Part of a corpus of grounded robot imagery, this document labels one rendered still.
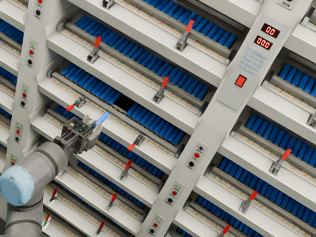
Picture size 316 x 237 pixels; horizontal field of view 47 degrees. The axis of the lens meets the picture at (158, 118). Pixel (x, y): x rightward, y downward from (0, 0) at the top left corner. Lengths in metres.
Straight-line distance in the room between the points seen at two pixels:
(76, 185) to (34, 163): 0.71
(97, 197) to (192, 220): 0.43
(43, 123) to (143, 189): 0.50
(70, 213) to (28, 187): 0.88
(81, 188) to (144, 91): 0.61
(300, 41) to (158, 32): 0.41
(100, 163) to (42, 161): 0.55
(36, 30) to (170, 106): 0.54
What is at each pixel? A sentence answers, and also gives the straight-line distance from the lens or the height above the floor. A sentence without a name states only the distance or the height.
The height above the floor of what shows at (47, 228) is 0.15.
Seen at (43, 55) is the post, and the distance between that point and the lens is 1.40.
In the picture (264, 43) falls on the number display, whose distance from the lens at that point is 1.01.
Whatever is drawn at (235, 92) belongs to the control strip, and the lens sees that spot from 1.08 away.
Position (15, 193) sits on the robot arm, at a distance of 0.96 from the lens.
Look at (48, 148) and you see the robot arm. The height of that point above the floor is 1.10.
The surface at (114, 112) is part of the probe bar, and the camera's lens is 1.36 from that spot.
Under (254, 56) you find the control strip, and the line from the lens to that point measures 1.03.
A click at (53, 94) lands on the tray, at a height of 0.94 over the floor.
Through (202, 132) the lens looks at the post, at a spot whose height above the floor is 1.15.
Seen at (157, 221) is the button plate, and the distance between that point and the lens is 1.48.
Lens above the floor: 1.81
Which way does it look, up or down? 35 degrees down
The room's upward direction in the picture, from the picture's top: 25 degrees clockwise
